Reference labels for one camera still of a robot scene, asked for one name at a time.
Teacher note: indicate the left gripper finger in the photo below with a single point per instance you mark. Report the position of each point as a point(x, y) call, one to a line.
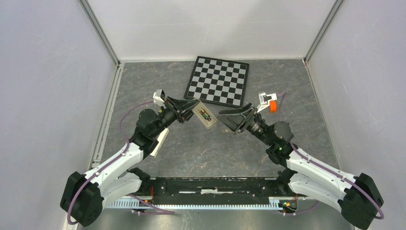
point(184, 116)
point(182, 105)

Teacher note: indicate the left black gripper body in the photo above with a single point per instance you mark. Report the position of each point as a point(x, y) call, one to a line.
point(169, 115)

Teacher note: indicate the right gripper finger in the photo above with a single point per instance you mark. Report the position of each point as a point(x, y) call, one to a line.
point(233, 122)
point(243, 111)

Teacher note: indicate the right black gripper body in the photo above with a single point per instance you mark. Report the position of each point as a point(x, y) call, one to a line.
point(252, 123)

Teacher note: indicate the beige battery cover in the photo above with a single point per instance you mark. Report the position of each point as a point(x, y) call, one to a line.
point(226, 130)

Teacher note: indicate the gold black AA battery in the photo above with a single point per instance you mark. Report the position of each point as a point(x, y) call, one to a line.
point(202, 112)

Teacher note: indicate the beige remote control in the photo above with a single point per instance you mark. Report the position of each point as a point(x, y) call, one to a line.
point(207, 124)

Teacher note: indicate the white rectangular bar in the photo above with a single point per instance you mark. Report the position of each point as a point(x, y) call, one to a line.
point(161, 138)

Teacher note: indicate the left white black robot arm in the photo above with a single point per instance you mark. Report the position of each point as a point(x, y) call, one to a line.
point(111, 178)

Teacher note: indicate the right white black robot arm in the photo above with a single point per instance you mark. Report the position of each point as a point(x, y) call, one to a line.
point(356, 197)

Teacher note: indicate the orange tape roll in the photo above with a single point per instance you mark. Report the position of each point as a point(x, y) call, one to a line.
point(273, 106)

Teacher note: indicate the black white chessboard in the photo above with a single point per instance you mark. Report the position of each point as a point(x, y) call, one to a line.
point(218, 81)

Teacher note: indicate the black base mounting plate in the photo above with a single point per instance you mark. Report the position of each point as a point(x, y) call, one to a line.
point(213, 190)

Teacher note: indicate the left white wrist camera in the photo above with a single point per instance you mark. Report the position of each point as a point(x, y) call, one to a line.
point(159, 96)

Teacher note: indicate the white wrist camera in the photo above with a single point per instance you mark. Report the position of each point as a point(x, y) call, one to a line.
point(264, 100)
point(159, 96)

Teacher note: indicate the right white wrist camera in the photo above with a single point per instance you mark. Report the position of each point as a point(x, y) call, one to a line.
point(264, 100)

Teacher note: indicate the aluminium frame rail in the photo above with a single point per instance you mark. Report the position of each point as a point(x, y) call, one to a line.
point(88, 206)

